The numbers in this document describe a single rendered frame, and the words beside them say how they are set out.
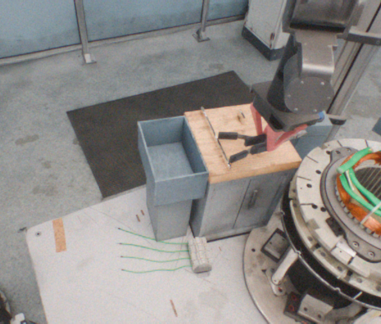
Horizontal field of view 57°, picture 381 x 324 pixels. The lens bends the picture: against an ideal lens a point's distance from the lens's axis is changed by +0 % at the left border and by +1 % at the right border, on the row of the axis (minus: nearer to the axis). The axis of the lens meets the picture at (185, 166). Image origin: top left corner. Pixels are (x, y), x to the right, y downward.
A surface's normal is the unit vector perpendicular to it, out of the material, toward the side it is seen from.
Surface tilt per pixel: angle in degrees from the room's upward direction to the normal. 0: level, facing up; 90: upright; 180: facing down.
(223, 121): 0
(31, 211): 0
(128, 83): 0
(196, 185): 90
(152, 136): 90
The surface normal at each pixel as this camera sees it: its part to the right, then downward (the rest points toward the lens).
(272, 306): 0.08, -0.65
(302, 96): -0.17, 0.74
